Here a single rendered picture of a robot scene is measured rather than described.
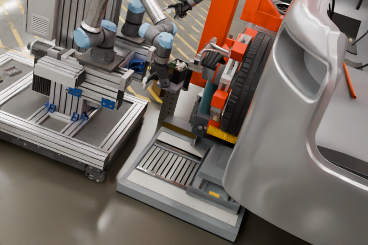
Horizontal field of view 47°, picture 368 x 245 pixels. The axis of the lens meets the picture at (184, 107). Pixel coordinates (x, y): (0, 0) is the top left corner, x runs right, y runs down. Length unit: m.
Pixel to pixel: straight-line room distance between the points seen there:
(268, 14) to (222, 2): 2.01
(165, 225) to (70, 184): 0.67
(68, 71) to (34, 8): 0.49
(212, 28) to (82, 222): 1.55
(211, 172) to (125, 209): 0.62
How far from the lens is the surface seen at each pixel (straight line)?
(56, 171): 2.99
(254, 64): 2.41
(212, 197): 2.84
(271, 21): 4.97
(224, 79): 2.44
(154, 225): 2.76
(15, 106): 3.20
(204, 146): 3.36
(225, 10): 3.00
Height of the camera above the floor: 1.99
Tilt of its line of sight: 30 degrees down
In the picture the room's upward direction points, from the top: 16 degrees clockwise
